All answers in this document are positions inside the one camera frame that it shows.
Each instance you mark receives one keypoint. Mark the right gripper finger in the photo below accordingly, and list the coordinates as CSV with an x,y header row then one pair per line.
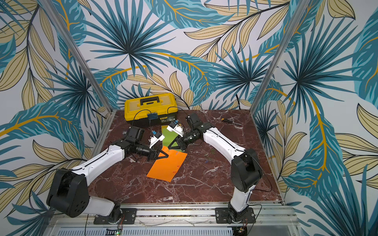
x,y
177,143
178,147

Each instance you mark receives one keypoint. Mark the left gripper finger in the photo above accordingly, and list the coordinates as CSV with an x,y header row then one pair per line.
x,y
160,157
162,154

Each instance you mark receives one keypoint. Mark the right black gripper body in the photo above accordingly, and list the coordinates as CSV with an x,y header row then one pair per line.
x,y
179,141

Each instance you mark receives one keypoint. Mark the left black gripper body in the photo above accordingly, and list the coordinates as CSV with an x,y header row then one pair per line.
x,y
144,150

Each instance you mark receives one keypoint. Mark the lime green paper sheet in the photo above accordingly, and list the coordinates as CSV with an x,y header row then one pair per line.
x,y
168,136

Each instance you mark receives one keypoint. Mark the orange paper sheet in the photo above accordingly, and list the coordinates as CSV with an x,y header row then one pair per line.
x,y
165,169

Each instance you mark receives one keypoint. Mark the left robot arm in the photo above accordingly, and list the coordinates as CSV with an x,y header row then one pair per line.
x,y
69,192

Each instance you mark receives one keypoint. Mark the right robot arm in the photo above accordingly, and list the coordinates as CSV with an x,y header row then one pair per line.
x,y
246,171

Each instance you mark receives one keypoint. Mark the yellow black toolbox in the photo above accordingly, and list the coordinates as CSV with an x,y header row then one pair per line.
x,y
152,110

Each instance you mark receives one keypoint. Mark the small black orange tool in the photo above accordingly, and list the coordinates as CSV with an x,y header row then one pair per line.
x,y
227,121

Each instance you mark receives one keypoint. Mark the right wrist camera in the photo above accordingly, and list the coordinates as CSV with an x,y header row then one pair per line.
x,y
174,126

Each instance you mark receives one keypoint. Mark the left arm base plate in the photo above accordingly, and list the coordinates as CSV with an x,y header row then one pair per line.
x,y
125,216

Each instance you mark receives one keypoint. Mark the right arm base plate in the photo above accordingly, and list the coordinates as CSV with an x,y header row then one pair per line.
x,y
227,215

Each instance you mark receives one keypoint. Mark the aluminium front frame rail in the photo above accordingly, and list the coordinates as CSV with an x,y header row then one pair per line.
x,y
203,219

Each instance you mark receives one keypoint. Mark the right aluminium corner post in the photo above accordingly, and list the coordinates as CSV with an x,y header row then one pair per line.
x,y
295,20

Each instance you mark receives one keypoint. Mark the aluminium corner post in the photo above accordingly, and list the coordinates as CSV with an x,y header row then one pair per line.
x,y
68,39
295,20

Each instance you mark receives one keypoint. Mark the left aluminium corner post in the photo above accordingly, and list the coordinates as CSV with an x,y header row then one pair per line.
x,y
68,39

